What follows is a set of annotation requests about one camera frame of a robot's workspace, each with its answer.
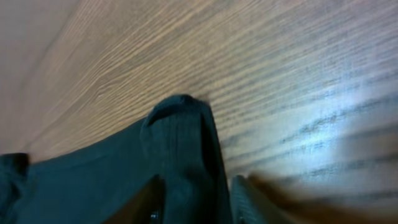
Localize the black polo shirt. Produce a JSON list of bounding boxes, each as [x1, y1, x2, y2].
[[1, 95, 232, 223]]

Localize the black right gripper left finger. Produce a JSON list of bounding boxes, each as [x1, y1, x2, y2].
[[104, 175, 165, 224]]

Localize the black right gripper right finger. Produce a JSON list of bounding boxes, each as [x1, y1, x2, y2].
[[230, 175, 294, 224]]

